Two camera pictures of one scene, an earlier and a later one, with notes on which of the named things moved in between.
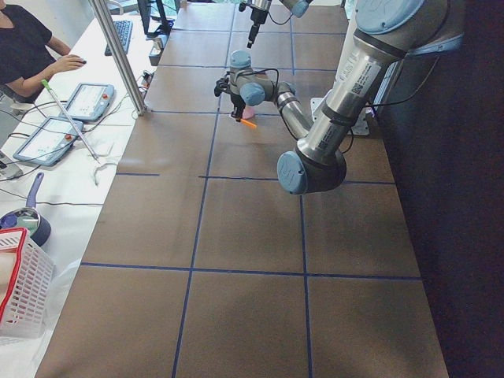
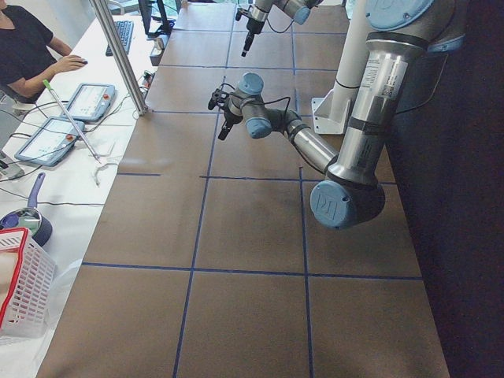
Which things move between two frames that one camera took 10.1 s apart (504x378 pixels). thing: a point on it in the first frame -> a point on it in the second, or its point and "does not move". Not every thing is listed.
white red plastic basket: (27, 285) does not move
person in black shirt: (29, 54) does not move
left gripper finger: (239, 112) -> (226, 130)
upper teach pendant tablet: (89, 101) does not move
